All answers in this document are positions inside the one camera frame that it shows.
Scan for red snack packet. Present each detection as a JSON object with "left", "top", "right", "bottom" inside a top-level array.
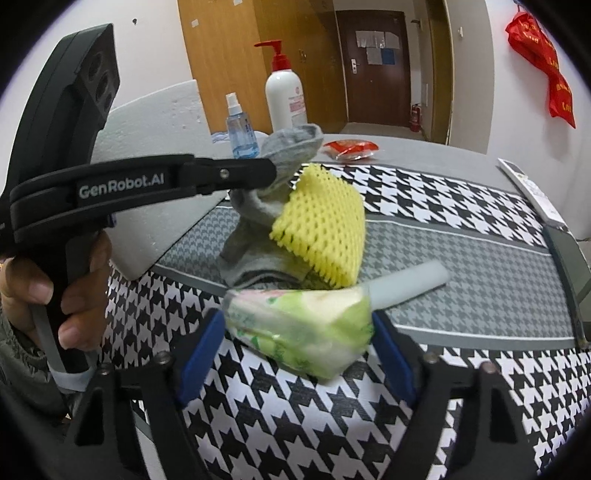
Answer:
[{"left": 322, "top": 139, "right": 380, "bottom": 161}]

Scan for green tissue pack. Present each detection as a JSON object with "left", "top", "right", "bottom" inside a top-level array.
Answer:
[{"left": 222, "top": 285, "right": 375, "bottom": 381}]

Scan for houndstooth tablecloth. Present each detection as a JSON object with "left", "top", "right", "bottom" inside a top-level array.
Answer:
[{"left": 104, "top": 134, "right": 591, "bottom": 480}]

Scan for yellow foam net sleeve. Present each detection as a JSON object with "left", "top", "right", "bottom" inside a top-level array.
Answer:
[{"left": 269, "top": 162, "right": 365, "bottom": 289}]

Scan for white foam box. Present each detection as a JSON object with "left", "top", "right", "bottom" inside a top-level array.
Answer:
[{"left": 90, "top": 79, "right": 232, "bottom": 281}]

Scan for wooden side door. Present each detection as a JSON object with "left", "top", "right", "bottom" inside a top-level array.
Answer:
[{"left": 425, "top": 0, "right": 455, "bottom": 146}]

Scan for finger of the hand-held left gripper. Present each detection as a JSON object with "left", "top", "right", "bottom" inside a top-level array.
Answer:
[{"left": 179, "top": 156, "right": 278, "bottom": 197}]

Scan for person's left hand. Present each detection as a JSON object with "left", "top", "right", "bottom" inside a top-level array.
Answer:
[{"left": 0, "top": 228, "right": 114, "bottom": 352}]

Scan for red hanging bag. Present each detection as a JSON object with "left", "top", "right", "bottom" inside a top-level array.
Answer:
[{"left": 505, "top": 10, "right": 577, "bottom": 129}]

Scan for grey sock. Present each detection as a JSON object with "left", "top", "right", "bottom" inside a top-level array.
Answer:
[{"left": 217, "top": 123, "right": 324, "bottom": 289}]

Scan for white pump lotion bottle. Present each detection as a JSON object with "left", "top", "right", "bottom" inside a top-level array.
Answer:
[{"left": 255, "top": 40, "right": 308, "bottom": 132}]

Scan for wooden wardrobe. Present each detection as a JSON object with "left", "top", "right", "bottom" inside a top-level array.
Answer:
[{"left": 178, "top": 0, "right": 349, "bottom": 134}]

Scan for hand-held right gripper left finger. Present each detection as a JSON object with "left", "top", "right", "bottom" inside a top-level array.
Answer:
[{"left": 69, "top": 308, "right": 227, "bottom": 480}]

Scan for white remote control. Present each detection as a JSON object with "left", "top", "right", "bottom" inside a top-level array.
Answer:
[{"left": 496, "top": 158, "right": 568, "bottom": 228}]

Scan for dark brown entrance door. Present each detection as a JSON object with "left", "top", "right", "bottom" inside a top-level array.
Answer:
[{"left": 335, "top": 9, "right": 413, "bottom": 126}]

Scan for pale blue foam strip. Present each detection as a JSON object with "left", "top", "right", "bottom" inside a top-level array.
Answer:
[{"left": 367, "top": 260, "right": 451, "bottom": 310}]

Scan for black smartphone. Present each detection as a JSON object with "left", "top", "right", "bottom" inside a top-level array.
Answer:
[{"left": 540, "top": 224, "right": 591, "bottom": 349}]

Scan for blue spray bottle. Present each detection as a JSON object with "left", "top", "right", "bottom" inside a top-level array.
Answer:
[{"left": 225, "top": 92, "right": 260, "bottom": 159}]

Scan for taped paper notices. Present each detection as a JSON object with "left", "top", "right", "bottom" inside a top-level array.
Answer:
[{"left": 355, "top": 30, "right": 402, "bottom": 65}]

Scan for person's left forearm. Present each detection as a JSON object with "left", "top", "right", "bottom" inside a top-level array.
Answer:
[{"left": 0, "top": 300, "right": 65, "bottom": 416}]

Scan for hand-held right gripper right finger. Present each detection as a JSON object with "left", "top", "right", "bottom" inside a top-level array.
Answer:
[{"left": 369, "top": 310, "right": 539, "bottom": 480}]

